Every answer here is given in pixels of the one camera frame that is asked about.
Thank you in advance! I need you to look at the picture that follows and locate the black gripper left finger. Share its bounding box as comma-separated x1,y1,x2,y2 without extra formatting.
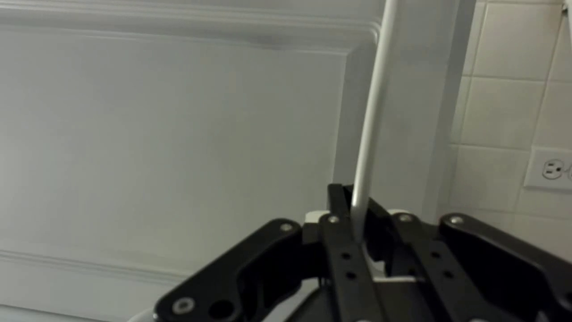
154,185,383,322

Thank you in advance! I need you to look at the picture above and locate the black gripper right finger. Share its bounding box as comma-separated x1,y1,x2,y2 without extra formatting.
365,201,572,322

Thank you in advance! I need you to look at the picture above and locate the right upper cabinet door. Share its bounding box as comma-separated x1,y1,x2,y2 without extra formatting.
0,0,476,322

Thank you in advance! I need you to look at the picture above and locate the white wall outlet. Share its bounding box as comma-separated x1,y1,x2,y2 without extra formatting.
524,147,572,192

